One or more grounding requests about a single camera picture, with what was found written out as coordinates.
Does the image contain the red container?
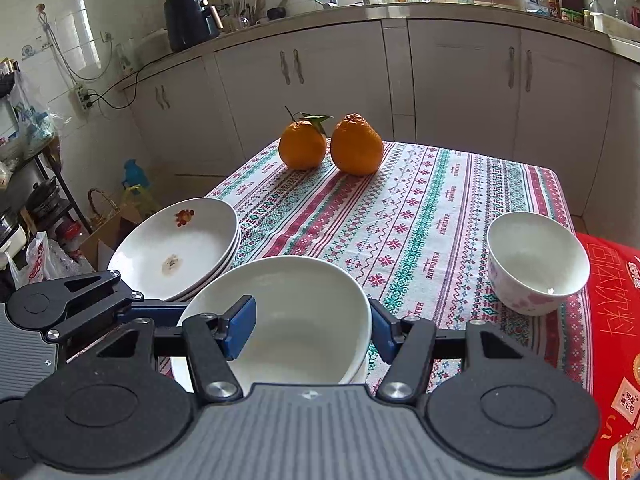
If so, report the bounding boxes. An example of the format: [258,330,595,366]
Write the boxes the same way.
[54,219,84,252]

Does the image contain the utensil holder with utensils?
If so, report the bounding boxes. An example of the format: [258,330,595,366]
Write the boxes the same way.
[226,0,267,29]

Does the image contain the black cooking pot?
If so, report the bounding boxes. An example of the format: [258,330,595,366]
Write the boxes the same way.
[24,176,64,219]

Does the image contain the black metal rack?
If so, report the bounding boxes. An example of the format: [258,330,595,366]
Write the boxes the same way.
[0,135,94,242]

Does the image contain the white power strip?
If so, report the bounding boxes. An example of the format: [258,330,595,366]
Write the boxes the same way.
[74,84,97,117]

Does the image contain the bumpy orange without leaf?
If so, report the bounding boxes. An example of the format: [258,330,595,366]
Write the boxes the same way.
[329,112,385,177]

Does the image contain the dark mortar with pestle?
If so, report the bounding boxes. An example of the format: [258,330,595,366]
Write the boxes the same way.
[266,0,294,22]

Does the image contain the white electric cooker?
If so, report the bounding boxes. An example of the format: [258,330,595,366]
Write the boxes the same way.
[0,209,27,257]

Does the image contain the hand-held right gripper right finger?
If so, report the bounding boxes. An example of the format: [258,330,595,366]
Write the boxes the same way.
[367,297,545,407]

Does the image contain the stained white plate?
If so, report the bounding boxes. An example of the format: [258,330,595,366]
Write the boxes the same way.
[107,197,240,301]

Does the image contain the blue plastic toy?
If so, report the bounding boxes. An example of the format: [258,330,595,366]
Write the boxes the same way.
[123,158,152,197]

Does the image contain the clear plastic bag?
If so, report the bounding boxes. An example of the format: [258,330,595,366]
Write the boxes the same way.
[7,70,57,147]

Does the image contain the white kitchen cabinets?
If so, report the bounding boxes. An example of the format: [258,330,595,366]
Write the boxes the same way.
[122,2,640,241]

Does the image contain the orange with green leaf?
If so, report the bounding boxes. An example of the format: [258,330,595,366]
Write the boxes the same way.
[278,106,335,171]

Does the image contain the brown cardboard box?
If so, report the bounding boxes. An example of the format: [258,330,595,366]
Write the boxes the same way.
[79,204,147,272]

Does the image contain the white bowl with pink pattern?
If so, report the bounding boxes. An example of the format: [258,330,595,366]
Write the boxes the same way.
[486,211,592,316]

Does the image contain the red printed box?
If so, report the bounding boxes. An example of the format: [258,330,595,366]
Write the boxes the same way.
[574,231,640,480]

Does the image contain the black power cable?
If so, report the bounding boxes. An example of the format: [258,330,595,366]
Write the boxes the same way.
[89,35,173,111]

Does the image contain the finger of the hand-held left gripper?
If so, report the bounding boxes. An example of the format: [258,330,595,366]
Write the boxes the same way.
[46,269,190,344]

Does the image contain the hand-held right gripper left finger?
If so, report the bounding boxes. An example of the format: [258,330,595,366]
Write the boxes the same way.
[93,294,258,407]

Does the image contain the white plastic bag red print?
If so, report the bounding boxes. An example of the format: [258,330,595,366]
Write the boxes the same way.
[7,231,94,292]

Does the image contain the wicker basket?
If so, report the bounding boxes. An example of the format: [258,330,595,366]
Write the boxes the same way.
[87,187,122,224]

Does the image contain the black air fryer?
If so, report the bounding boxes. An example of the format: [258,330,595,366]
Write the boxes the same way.
[163,0,221,54]

